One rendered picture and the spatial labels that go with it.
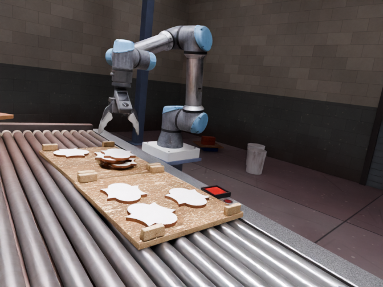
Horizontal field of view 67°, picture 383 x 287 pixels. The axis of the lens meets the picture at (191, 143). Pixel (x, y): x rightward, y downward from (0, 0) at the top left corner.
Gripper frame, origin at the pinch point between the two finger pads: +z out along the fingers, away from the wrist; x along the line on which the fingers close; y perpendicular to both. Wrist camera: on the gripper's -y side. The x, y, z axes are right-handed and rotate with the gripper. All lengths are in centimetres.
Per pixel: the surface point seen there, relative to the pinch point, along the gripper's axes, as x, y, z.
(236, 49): -342, 453, -105
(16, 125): 41, 75, 11
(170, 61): -247, 599, -70
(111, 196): 8.3, -32.6, 11.0
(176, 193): -11.7, -33.2, 11.0
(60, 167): 20.4, -1.3, 12.0
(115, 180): 4.0, -16.5, 12.0
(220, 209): -21, -45, 12
